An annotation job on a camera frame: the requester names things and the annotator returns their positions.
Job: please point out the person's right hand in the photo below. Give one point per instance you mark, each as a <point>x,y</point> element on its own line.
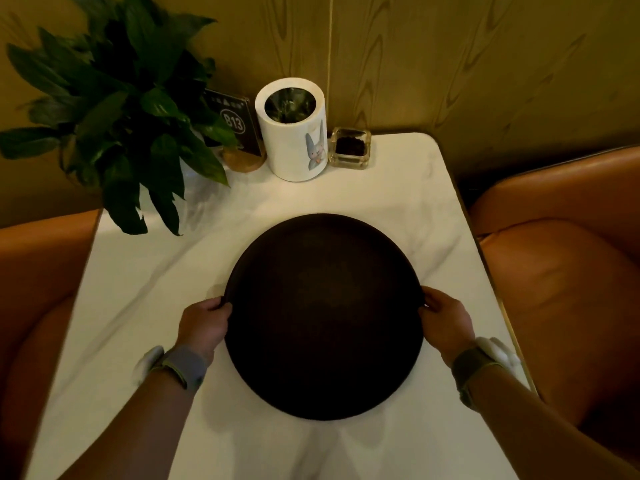
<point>447,327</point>

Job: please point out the person's left hand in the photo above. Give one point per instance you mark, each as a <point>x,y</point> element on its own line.
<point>200,329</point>

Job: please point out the person's right thumb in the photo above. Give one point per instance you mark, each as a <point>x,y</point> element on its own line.
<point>429,300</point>

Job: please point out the person's left thumb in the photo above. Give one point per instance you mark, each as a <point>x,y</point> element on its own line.
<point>221,304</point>

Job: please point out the round black tray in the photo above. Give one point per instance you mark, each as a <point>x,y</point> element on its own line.
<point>324,317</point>

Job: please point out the person's right forearm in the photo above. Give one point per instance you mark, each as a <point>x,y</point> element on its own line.
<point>545,429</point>

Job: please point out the person's left forearm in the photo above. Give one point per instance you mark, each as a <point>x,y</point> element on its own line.
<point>135,429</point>

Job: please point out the grey left wristband with tracker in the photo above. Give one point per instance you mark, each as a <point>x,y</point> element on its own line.
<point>175,363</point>

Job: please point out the grey wristband with tracker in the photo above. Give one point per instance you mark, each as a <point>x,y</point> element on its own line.
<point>482,362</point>
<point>175,363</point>

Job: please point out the grey right wristband with tracker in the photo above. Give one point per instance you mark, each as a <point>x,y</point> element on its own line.
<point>482,362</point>

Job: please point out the orange leather seat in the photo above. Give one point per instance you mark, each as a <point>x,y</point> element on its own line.
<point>35,314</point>
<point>565,294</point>

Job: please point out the square glass ashtray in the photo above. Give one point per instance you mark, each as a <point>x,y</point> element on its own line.
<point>350,147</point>

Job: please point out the black table number sign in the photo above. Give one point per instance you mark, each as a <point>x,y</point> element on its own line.
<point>235,122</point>

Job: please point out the white cylindrical bin with rabbit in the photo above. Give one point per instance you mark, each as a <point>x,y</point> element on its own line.
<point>295,132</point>

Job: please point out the green leafy potted plant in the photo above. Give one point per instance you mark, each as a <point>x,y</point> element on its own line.
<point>115,104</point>

